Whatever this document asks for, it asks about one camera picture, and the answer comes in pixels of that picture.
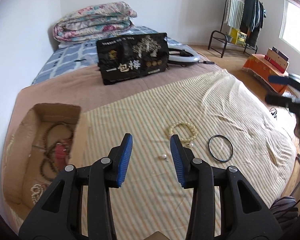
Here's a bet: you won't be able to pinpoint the black snack bag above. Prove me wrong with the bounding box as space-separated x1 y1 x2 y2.
96 33 169 85

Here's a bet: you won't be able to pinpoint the dark hanging clothes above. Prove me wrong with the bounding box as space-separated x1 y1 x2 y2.
239 0 266 47

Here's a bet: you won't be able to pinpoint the red strap wristwatch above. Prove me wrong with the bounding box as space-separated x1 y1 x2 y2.
54 142 69 171

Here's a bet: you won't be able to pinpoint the orange cloth covered stool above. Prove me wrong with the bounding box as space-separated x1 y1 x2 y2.
243 54 288 95

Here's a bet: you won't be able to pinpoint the yellow box on rack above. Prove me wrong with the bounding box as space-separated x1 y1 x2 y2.
230 28 247 46

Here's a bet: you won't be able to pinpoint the striped hanging towel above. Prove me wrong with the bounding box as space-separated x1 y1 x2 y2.
224 0 245 29

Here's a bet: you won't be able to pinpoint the black clothes rack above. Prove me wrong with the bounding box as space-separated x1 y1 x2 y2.
208 0 260 57

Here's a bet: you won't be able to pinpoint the dark blue bangle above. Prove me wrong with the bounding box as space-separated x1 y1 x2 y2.
208 134 234 163

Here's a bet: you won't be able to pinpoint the cream bead bracelet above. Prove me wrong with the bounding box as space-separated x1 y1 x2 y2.
168 121 199 143

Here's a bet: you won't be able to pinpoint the brown wooden bead necklace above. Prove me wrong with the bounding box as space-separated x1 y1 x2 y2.
39 122 75 182

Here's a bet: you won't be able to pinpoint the white pearl necklace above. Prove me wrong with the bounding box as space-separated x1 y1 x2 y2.
29 183 50 205

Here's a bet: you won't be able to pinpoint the brown bed blanket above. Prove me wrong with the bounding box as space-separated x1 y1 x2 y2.
2 43 221 181

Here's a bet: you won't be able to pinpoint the boxes on orange stool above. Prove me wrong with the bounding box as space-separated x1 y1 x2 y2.
264 47 289 74

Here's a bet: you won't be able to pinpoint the dark striped cloth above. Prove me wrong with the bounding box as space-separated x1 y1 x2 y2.
269 196 299 234

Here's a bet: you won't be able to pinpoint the folded floral quilt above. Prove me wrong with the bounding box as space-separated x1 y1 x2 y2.
52 2 138 44

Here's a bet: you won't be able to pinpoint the striped yellow towel blanket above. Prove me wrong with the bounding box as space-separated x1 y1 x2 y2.
79 70 296 239

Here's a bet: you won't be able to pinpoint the open cardboard box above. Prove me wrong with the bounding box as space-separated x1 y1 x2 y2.
2 103 88 216

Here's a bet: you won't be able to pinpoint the white ring light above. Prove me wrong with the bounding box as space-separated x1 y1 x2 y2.
168 46 200 66

